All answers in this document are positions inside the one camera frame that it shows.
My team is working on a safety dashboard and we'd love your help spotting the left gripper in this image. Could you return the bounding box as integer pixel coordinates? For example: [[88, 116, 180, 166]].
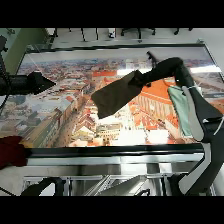
[[26, 70, 57, 96]]

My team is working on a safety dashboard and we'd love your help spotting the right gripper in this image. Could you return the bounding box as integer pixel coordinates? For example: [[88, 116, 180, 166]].
[[128, 69, 150, 89]]

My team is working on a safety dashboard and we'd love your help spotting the brown T-shirt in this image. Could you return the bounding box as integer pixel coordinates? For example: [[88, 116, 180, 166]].
[[90, 70, 145, 120]]

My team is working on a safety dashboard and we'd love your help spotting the black office chair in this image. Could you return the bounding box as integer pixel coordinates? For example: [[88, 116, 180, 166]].
[[173, 27, 194, 36], [120, 27, 157, 43]]

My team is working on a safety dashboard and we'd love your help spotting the pale green garment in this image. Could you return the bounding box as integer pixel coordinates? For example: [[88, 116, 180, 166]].
[[167, 85, 195, 138]]

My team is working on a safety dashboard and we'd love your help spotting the red garment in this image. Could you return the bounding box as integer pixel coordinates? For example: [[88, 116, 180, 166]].
[[0, 135, 30, 170]]

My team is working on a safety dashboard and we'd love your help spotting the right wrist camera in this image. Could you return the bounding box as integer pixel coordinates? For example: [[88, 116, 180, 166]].
[[146, 50, 160, 68]]

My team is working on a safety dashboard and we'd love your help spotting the silver frame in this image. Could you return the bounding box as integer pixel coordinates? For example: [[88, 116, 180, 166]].
[[19, 154, 218, 197]]

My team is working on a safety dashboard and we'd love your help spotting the black cable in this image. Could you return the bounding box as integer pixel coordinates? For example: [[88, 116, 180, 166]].
[[134, 188, 151, 197]]

